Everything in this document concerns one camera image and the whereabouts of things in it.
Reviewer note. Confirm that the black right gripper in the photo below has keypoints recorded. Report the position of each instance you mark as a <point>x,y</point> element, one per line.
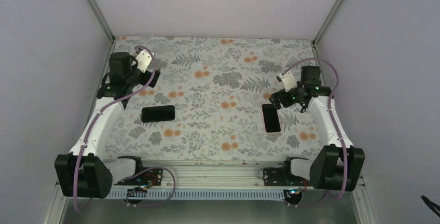
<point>277,102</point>

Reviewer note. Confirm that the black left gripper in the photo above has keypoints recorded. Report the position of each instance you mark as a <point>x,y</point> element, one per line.
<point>147,79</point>

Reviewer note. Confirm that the black phone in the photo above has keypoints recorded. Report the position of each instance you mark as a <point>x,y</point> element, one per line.
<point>158,113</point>

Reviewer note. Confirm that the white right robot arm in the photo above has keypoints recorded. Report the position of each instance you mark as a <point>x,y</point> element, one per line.
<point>338,164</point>

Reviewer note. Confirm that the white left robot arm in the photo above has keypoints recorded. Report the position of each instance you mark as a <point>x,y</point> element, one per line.
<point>82,172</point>

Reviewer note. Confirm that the floral patterned table mat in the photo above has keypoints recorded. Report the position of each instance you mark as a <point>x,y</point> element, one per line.
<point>218,87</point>

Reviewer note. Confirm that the black object at corner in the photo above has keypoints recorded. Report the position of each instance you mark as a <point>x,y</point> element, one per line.
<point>431,205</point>

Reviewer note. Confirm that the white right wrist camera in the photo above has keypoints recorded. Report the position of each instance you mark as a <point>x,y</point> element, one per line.
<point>288,80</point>

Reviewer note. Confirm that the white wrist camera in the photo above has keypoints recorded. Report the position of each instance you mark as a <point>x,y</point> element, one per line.
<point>143,60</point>
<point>288,80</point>

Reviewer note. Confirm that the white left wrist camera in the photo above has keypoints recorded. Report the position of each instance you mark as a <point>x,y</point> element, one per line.
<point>143,60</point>

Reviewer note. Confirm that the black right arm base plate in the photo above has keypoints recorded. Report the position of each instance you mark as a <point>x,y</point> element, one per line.
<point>278,176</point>

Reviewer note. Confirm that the aluminium mounting rail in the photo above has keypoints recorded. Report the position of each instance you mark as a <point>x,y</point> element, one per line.
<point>202,175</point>

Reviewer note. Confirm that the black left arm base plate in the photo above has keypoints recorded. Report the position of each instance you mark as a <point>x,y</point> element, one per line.
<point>150,177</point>

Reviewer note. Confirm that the white slotted cable duct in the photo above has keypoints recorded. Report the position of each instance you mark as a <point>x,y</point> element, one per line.
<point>213,194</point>

